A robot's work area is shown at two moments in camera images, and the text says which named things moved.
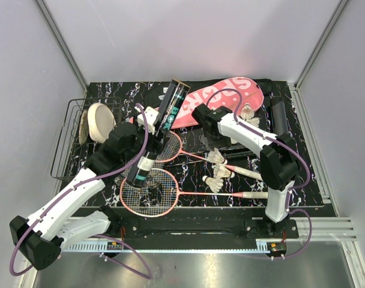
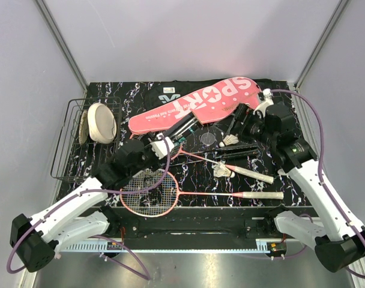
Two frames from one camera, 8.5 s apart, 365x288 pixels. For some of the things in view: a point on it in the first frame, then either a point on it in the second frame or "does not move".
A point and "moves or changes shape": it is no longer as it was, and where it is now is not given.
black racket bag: [155, 93] does not move
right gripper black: [223, 143] → [244, 113]
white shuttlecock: [217, 160] moves or changes shape
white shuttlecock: [221, 171] does not move
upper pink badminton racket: [170, 147] does not move
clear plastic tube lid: [203, 140] does not move
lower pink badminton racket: [159, 194] does not move
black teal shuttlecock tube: [174, 99] → [185, 129]
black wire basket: [71, 157] does not move
